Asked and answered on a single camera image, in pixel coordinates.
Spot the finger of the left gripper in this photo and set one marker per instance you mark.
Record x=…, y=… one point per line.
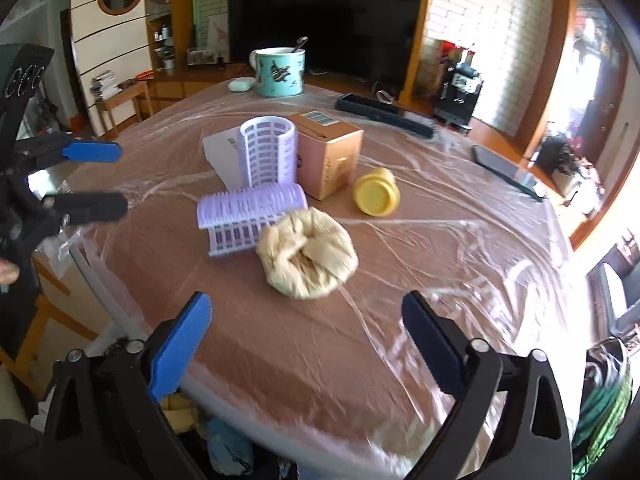
x=85, y=151
x=78, y=208

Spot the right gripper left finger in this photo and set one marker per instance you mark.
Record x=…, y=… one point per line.
x=105, y=419

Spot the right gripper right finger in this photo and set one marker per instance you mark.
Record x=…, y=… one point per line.
x=531, y=439

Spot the translucent white plastic case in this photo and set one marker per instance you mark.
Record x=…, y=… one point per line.
x=221, y=152

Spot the purple hair roller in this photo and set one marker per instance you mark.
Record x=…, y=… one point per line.
x=233, y=220
x=267, y=147

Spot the beige paper towel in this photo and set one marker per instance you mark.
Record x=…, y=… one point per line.
x=306, y=254

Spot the brown cardboard box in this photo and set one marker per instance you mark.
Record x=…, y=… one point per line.
x=327, y=152

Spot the yellow plastic jar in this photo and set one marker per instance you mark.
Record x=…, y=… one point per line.
x=376, y=193

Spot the left hand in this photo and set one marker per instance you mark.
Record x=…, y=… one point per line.
x=9, y=272

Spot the stack of books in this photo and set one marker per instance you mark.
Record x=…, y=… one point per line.
x=105, y=86

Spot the small wooden side table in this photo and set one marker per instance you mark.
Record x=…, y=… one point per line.
x=133, y=101

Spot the wooden shelf with bottles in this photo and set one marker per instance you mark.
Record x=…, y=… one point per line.
x=161, y=41

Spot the white earbuds case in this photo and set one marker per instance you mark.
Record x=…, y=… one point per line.
x=241, y=84

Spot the teal patterned mug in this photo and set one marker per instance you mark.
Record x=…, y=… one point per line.
x=279, y=72

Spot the metal spoon in mug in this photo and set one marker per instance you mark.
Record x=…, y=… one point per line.
x=300, y=43

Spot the black tablet at edge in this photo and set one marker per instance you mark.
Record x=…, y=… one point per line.
x=507, y=171

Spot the large black television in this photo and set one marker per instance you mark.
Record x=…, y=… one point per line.
x=366, y=39

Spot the dark blue cased tablet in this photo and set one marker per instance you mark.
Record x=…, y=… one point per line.
x=389, y=114

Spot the black coffee machine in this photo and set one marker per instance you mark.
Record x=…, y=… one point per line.
x=458, y=95

